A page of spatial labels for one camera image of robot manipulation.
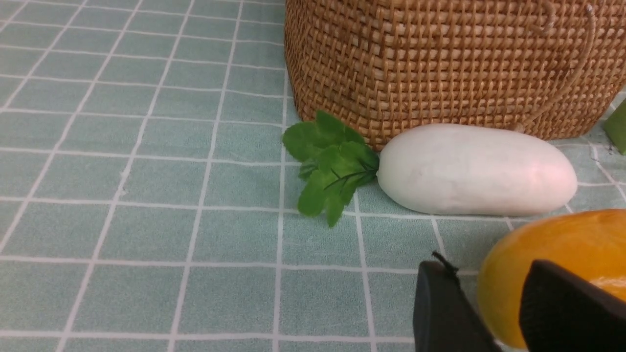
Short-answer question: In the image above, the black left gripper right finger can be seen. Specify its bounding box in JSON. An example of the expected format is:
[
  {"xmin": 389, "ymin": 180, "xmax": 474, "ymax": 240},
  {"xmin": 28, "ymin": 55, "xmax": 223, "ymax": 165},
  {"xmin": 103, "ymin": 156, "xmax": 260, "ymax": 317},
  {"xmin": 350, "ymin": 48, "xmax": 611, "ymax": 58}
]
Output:
[{"xmin": 518, "ymin": 259, "xmax": 626, "ymax": 352}]

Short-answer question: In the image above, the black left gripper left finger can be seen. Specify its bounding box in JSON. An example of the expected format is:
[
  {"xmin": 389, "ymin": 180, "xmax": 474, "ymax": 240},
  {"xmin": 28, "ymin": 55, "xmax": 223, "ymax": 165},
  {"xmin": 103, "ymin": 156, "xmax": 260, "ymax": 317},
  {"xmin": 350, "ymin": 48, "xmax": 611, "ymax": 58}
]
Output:
[{"xmin": 413, "ymin": 252, "xmax": 501, "ymax": 352}]

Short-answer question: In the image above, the orange yellow mango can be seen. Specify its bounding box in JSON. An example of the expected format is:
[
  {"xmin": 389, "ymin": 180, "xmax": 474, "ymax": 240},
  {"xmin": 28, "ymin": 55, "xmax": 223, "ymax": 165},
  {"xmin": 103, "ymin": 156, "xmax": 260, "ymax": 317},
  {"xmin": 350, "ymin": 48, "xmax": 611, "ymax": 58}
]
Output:
[{"xmin": 476, "ymin": 209, "xmax": 626, "ymax": 349}]

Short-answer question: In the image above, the white radish with green leaves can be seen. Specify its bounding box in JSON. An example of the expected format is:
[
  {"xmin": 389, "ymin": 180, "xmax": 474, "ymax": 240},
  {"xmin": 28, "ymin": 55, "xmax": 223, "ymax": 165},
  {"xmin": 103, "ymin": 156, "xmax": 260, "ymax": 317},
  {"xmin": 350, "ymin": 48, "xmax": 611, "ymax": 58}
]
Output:
[{"xmin": 282, "ymin": 110, "xmax": 578, "ymax": 228}]

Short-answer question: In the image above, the green foam cube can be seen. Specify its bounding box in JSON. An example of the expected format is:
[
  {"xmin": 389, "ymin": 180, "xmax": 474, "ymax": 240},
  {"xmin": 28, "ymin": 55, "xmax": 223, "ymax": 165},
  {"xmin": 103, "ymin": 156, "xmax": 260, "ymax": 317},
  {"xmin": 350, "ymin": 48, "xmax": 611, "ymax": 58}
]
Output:
[{"xmin": 602, "ymin": 99, "xmax": 626, "ymax": 155}]

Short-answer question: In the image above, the woven rattan basket green lining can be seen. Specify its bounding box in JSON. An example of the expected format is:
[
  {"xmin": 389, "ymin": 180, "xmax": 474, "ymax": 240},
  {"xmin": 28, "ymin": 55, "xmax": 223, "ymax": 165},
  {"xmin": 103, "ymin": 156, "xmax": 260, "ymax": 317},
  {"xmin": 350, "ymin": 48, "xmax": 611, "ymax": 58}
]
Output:
[{"xmin": 284, "ymin": 0, "xmax": 626, "ymax": 150}]

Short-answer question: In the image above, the teal checkered tablecloth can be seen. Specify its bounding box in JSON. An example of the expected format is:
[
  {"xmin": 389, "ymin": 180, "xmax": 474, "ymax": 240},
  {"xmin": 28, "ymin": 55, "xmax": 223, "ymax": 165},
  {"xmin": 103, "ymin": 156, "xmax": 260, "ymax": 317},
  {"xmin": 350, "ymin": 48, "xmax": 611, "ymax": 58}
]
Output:
[{"xmin": 1, "ymin": 0, "xmax": 625, "ymax": 352}]

